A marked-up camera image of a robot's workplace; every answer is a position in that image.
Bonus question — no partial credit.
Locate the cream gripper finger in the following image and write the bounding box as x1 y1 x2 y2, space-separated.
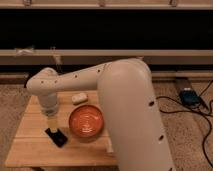
47 116 58 131

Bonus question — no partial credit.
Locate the dark brown eraser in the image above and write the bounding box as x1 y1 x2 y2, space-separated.
45 129 68 147

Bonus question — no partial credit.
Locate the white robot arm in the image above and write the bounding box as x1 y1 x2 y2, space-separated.
27 58 176 171

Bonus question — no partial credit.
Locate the white small object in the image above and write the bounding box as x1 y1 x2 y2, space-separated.
71 93 88 104

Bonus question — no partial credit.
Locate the orange bowl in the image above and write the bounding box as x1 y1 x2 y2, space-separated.
68 105 104 138

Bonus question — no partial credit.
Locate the wooden table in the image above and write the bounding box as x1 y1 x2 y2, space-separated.
5 92 116 167

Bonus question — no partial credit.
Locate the white bottle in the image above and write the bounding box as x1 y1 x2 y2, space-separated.
106 139 114 153

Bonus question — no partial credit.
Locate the blue power adapter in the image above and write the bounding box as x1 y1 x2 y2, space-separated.
179 89 200 106

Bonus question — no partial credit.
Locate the white metal rail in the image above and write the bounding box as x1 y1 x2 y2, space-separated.
0 49 213 65

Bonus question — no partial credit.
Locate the black cable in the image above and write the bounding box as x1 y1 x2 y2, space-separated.
155 79 213 168

